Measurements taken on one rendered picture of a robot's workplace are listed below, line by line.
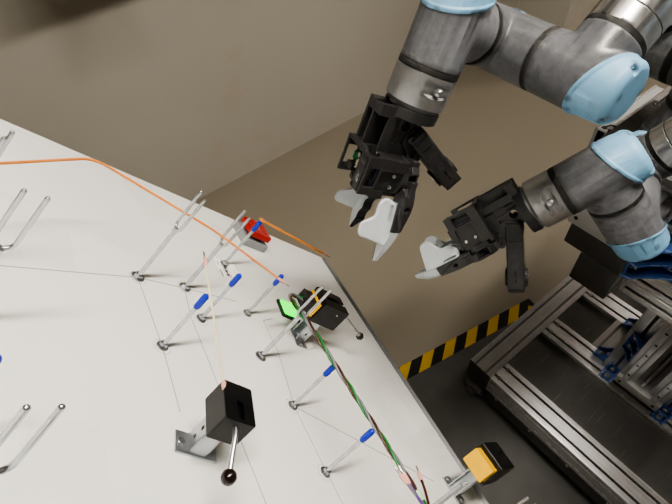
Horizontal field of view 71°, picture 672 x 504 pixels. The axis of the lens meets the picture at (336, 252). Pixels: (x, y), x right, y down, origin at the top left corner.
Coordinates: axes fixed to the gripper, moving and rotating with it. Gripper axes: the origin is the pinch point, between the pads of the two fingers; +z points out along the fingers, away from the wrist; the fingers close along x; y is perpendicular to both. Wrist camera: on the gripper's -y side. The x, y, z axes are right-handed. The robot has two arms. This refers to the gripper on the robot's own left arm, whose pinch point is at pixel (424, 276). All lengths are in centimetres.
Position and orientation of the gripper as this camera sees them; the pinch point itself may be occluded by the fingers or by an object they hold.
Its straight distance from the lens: 80.7
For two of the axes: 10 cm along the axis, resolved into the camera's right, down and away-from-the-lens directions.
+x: -3.9, 3.0, -8.7
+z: -7.5, 4.5, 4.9
